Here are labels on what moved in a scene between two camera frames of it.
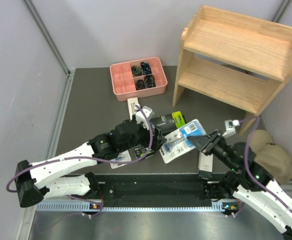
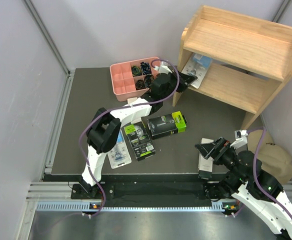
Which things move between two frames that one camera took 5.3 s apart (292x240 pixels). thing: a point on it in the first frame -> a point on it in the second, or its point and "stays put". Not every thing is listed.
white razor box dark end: [205, 164] stays put
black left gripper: [158, 139] -> [185, 81]
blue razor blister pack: [124, 156] stays put
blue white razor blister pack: [177, 143] -> [198, 66]
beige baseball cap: [276, 159] stays put
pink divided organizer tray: [138, 78] stays put
